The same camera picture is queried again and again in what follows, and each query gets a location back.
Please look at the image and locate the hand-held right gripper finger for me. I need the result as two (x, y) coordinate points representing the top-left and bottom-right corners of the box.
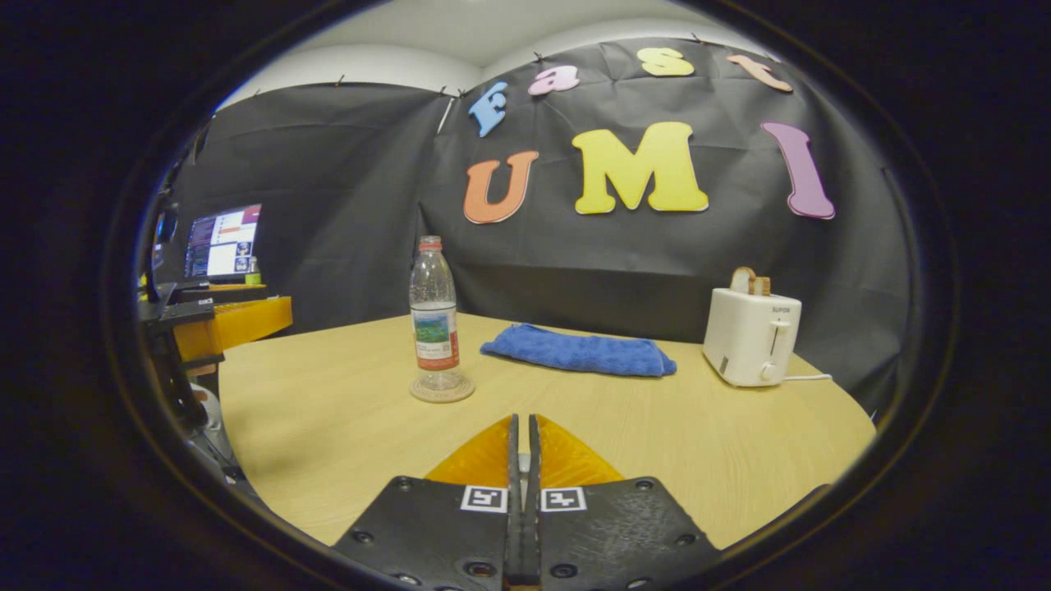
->
(331, 413), (524, 591)
(525, 413), (723, 591)

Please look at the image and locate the round wooden coaster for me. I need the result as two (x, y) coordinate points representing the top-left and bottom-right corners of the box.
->
(409, 373), (476, 404)

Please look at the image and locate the clear plastic water bottle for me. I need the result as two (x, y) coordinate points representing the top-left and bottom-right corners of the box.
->
(409, 236), (462, 393)

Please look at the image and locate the computer monitor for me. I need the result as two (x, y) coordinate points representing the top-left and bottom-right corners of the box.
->
(184, 204), (263, 281)

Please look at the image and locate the blue towel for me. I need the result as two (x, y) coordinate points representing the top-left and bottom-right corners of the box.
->
(480, 323), (678, 378)

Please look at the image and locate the white toaster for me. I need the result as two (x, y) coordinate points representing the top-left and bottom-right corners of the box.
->
(703, 287), (803, 388)

